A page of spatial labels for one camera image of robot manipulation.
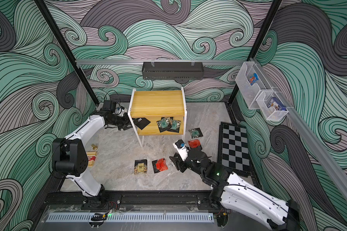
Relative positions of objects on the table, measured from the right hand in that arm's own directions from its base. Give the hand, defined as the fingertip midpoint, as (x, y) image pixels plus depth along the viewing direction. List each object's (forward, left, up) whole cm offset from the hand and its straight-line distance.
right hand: (176, 152), depth 72 cm
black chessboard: (+8, -36, -15) cm, 40 cm away
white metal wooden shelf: (+20, +12, +15) cm, 28 cm away
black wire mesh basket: (+53, -12, +14) cm, 56 cm away
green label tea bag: (+19, +7, -1) cm, 20 cm away
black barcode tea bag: (+21, +21, -2) cm, 30 cm away
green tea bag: (+18, 0, -2) cm, 18 cm away
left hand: (+21, +24, -1) cm, 32 cm away
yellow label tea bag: (-1, +21, -17) cm, 28 cm away
